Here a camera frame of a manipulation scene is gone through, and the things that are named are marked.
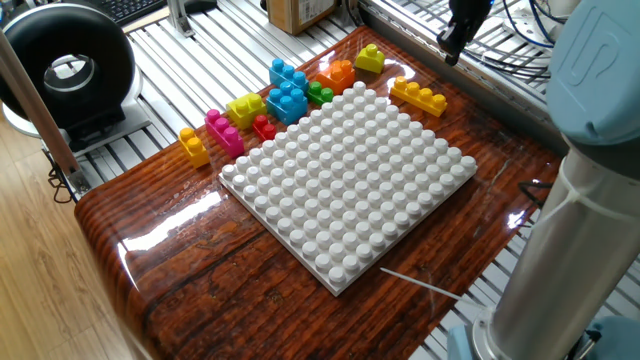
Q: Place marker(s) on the white zip tie on tube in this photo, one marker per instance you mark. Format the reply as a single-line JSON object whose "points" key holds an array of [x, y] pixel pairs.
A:
{"points": [[575, 197]]}

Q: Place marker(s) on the slanted aluminium profile post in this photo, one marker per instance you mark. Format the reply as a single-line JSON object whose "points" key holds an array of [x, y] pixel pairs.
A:
{"points": [[45, 125]]}

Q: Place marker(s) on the blue three-stud long block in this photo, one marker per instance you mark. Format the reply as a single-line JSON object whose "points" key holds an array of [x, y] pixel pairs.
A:
{"points": [[286, 74]]}

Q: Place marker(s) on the blue four-stud square block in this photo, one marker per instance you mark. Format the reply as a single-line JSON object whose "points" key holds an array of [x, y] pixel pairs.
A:
{"points": [[286, 107]]}

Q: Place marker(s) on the green two-stud block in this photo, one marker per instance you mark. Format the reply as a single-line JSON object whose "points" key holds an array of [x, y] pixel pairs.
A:
{"points": [[320, 95]]}

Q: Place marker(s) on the red two-stud block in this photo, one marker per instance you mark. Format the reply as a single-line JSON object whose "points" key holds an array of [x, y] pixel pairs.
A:
{"points": [[264, 129]]}

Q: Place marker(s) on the lime curved two-stud block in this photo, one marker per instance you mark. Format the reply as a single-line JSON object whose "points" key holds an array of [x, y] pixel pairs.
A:
{"points": [[245, 112]]}

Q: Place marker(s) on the pink three-stud block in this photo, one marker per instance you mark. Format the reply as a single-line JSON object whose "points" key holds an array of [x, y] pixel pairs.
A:
{"points": [[225, 135]]}

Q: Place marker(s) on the lime single-stud small block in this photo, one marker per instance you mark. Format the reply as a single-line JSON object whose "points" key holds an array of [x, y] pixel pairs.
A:
{"points": [[370, 60]]}

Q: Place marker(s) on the white studded baseplate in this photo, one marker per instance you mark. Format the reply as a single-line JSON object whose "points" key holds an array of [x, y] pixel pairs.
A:
{"points": [[345, 200]]}

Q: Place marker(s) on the black keyboard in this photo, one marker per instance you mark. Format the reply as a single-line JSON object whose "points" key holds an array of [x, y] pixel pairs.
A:
{"points": [[130, 9]]}

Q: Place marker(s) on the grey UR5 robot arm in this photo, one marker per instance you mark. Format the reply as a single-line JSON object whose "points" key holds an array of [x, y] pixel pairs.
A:
{"points": [[575, 225]]}

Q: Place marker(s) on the yellow four-stud long block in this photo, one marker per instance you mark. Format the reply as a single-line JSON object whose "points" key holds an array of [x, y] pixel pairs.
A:
{"points": [[417, 97]]}

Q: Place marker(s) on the glossy wood-grain board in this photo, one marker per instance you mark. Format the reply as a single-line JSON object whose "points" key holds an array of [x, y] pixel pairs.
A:
{"points": [[225, 300]]}

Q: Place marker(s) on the yellow two-stud block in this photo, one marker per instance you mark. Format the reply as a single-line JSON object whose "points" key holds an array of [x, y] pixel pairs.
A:
{"points": [[195, 150]]}

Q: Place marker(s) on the labelled cardboard box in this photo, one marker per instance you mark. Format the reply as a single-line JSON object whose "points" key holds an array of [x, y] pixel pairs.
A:
{"points": [[300, 15]]}

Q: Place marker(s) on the upright aluminium bracket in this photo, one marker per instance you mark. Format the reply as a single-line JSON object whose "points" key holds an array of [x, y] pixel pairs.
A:
{"points": [[177, 20]]}

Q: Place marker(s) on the white round device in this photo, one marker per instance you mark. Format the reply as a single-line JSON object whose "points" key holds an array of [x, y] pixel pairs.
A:
{"points": [[525, 25]]}

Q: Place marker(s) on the orange four-stud block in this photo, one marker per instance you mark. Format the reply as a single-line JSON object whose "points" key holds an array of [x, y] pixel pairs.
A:
{"points": [[336, 77]]}

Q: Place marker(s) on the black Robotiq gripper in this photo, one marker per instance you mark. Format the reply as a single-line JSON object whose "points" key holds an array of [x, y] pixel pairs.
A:
{"points": [[470, 10]]}

